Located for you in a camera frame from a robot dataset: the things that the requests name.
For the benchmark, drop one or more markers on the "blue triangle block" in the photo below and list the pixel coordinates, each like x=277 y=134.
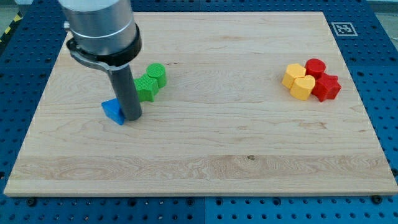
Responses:
x=113 y=111

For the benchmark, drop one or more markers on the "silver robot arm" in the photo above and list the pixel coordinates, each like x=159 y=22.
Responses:
x=100 y=27

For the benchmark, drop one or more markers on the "green star block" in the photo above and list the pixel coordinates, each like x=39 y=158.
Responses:
x=147 y=87

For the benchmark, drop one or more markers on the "red star block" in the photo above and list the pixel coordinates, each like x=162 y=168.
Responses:
x=326 y=87

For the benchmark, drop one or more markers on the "wooden board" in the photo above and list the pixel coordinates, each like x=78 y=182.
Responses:
x=223 y=125

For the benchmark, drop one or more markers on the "green cylinder block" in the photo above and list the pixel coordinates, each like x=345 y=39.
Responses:
x=157 y=71

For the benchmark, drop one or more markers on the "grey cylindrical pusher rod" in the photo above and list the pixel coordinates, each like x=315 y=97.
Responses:
x=125 y=90

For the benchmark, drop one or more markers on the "yellow hexagon block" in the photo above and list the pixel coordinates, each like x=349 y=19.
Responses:
x=292 y=72

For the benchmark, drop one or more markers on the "yellow heart block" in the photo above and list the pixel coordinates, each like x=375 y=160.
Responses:
x=302 y=87

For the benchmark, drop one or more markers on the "red cylinder block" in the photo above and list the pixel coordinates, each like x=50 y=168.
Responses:
x=315 y=67

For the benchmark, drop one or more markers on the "white fiducial marker tag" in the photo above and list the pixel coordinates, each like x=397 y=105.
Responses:
x=344 y=29

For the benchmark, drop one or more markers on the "black clamp with metal bracket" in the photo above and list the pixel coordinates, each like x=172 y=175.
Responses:
x=104 y=62

